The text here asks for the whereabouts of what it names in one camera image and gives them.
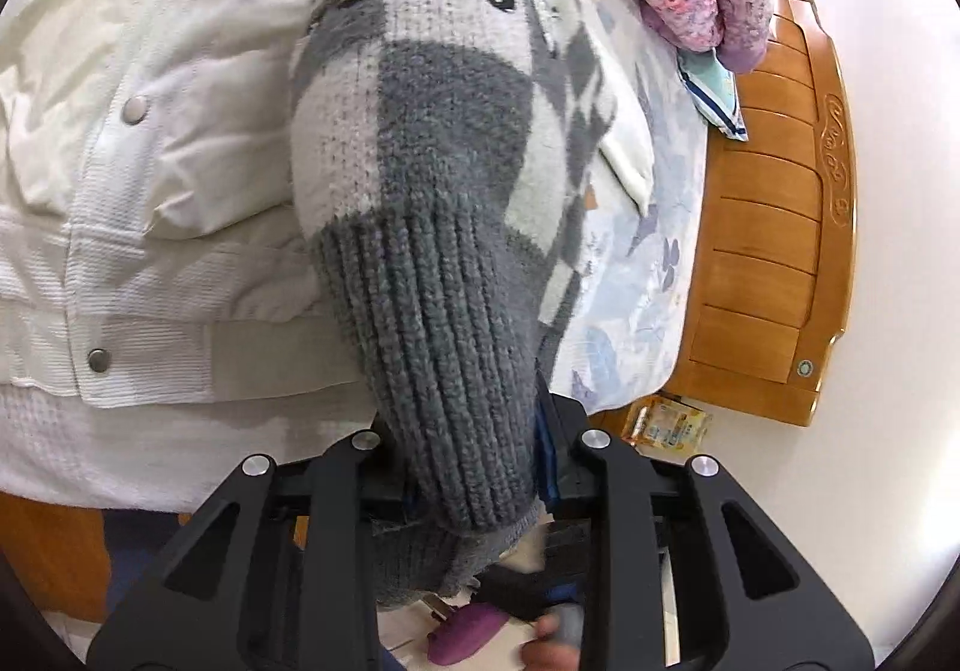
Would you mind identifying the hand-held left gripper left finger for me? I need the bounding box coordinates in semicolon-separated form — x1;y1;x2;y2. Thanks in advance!
86;429;407;671

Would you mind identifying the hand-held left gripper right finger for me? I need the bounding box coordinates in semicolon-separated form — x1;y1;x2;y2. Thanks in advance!
535;392;880;671

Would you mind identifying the grey white checkered cardigan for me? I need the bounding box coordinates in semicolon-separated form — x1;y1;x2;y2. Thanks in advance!
289;0;623;612

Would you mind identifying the yellow packet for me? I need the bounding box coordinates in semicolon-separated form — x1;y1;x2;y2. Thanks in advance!
628;397;712;453

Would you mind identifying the floral bed sheet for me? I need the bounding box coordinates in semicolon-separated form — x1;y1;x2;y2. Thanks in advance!
540;0;710;417

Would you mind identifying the white jacket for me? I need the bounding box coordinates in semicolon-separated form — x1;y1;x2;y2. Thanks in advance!
0;0;653;514

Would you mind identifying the light blue pillow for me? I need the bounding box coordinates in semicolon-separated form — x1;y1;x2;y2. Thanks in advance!
679;49;751;142

